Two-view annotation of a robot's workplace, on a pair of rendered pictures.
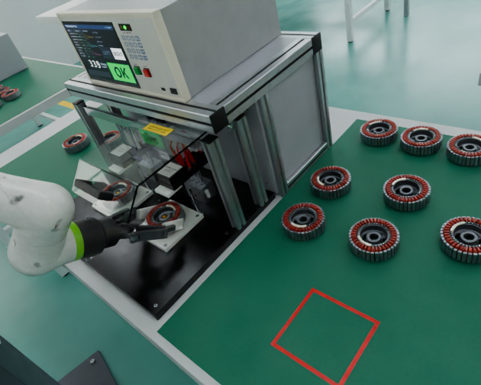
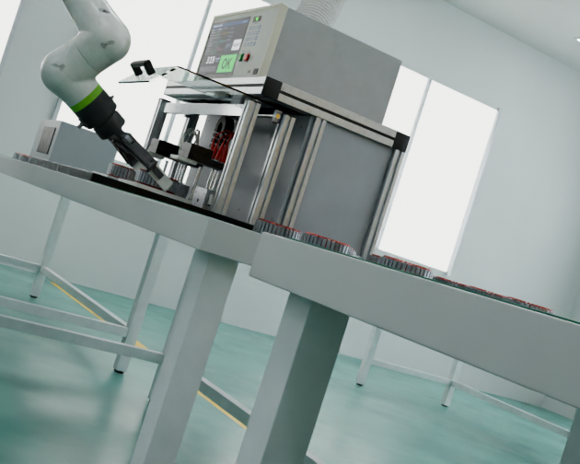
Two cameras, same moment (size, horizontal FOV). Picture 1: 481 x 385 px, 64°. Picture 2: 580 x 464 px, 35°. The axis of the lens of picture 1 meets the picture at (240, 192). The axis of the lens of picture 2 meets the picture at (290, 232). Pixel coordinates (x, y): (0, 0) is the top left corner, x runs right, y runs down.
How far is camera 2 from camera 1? 1.65 m
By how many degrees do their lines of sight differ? 41
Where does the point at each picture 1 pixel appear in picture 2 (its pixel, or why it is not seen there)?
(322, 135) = (361, 248)
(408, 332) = not seen: hidden behind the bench
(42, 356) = not seen: outside the picture
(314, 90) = (377, 187)
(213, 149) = (250, 107)
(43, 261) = (68, 68)
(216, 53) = (308, 77)
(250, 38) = (346, 100)
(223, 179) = (237, 143)
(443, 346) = not seen: hidden behind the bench
